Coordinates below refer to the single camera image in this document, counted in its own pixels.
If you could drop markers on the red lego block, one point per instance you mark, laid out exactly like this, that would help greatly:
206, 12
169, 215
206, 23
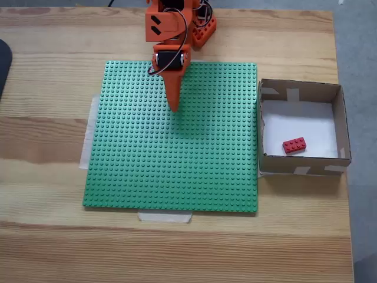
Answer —
294, 145

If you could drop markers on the green lego baseplate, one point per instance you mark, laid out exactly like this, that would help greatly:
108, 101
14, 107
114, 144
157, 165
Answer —
176, 162

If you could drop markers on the open cardboard box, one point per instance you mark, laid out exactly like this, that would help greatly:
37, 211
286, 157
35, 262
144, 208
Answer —
279, 166

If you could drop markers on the wide masking tape strip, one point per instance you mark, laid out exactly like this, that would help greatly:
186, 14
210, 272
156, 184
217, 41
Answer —
85, 153

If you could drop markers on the white paper sheet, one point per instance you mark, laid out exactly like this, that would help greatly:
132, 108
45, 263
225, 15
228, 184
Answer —
297, 123

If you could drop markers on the black rounded flat object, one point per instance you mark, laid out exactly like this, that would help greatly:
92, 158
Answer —
4, 65

